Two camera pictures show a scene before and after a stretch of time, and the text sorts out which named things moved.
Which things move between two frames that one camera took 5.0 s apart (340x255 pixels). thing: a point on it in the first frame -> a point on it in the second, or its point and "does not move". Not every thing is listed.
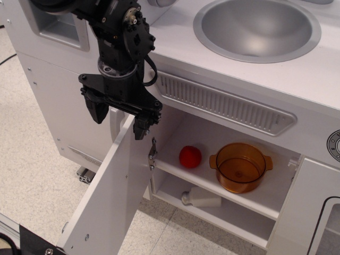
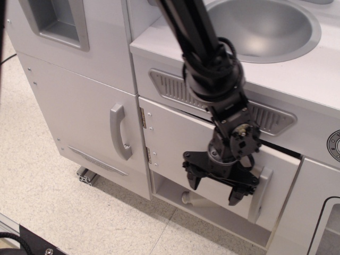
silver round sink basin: (257, 31) does not move
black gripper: (128, 93) -> (232, 173)
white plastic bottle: (198, 197) does not move
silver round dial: (333, 145) does not move
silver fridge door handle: (116, 117) does not move
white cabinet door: (102, 218) -> (170, 133)
